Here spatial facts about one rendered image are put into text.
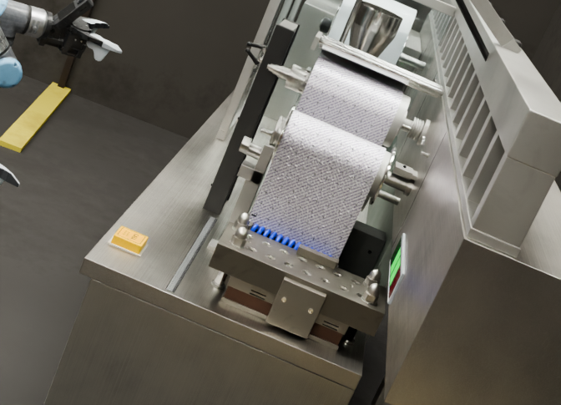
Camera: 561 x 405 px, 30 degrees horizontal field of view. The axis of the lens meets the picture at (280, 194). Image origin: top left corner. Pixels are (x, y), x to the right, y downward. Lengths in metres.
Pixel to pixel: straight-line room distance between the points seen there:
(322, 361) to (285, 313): 0.13
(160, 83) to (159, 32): 0.31
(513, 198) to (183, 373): 1.04
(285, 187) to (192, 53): 4.05
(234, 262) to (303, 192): 0.26
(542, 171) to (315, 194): 0.96
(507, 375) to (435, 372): 0.11
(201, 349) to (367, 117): 0.74
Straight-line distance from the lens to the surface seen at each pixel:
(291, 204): 2.46
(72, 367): 2.44
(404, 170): 2.47
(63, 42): 2.80
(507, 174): 1.58
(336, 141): 2.44
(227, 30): 6.41
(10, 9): 2.73
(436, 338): 1.65
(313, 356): 2.31
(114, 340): 2.38
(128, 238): 2.43
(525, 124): 1.57
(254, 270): 2.32
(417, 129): 2.70
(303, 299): 2.31
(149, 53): 6.48
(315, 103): 2.65
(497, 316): 1.64
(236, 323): 2.30
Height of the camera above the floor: 1.86
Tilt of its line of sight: 17 degrees down
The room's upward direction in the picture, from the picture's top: 23 degrees clockwise
